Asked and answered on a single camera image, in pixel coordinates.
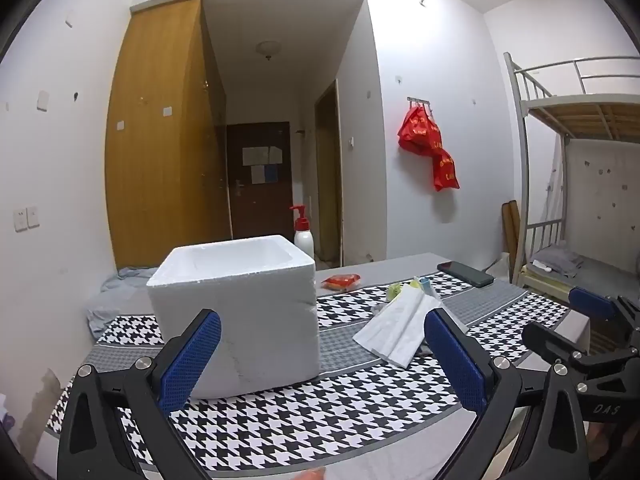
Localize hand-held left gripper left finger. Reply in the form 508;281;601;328
57;309;223;480

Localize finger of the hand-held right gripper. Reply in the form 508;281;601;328
522;322;640;428
569;286;640;333

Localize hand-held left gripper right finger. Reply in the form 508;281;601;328
424;307;586;480

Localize white plastic packet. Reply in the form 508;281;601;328
353;287;468;367

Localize white foam box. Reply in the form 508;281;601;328
146;234;321;400

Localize grey bedding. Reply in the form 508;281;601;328
530;244;585;279

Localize black phone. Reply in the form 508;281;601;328
437;261;495;288

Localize pale blue cloth pile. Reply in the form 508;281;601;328
87;266;161;341

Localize white plastic bag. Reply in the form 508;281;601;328
487;255;513;281

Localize wooden board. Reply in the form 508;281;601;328
508;200;522;283
502;203;515;261

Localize houndstooth tablecloth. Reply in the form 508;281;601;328
47;269;591;480

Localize red snack packet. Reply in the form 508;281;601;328
321;273;362;293

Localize white red-pump lotion bottle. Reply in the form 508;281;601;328
289;205;315;261

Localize dark brown door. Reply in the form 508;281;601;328
226;121;295;241

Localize metal bunk bed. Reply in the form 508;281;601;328
503;51;640;311

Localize red plastic bag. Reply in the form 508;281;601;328
430;149;460;192
397;105;443;153

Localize wooden wardrobe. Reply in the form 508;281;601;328
104;0;233;271

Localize white door notice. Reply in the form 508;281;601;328
242;146;283;166

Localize wooden side doorway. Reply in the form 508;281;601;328
314;80;345;266

